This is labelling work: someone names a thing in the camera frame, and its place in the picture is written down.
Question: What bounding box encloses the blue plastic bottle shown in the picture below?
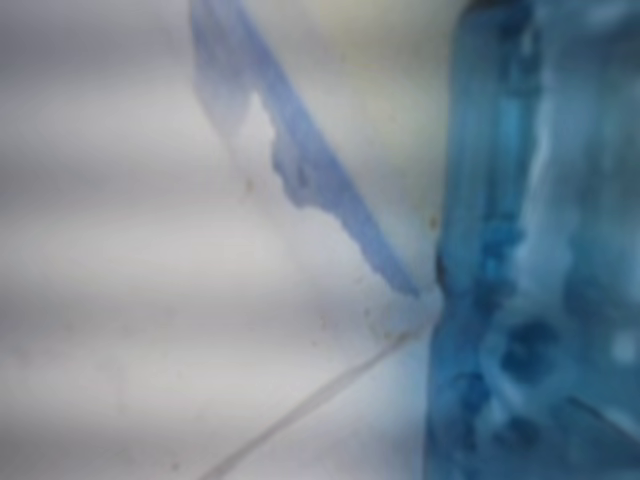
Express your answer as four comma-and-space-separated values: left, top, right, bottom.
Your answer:
424, 0, 640, 480

